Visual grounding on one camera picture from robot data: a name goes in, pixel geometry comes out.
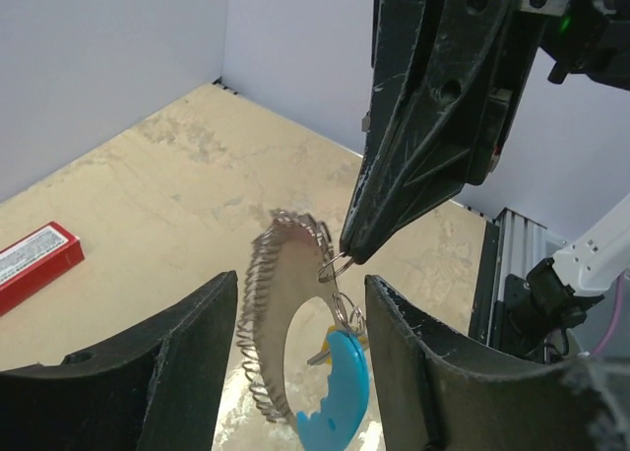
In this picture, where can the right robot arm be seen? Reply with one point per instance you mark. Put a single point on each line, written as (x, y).
(528, 99)

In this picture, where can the aluminium frame rail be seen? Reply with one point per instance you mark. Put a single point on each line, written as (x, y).
(512, 245)

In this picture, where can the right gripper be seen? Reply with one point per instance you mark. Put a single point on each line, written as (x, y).
(433, 63)

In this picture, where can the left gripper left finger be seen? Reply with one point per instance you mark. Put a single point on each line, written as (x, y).
(155, 386)

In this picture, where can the red rectangular box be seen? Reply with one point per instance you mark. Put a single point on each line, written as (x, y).
(33, 262)

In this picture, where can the small yellow key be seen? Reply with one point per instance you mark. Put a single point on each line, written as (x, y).
(324, 356)

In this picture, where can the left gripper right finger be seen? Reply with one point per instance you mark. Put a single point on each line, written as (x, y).
(438, 389)

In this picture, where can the blue grey keyring with rings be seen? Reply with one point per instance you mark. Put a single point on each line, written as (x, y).
(291, 297)

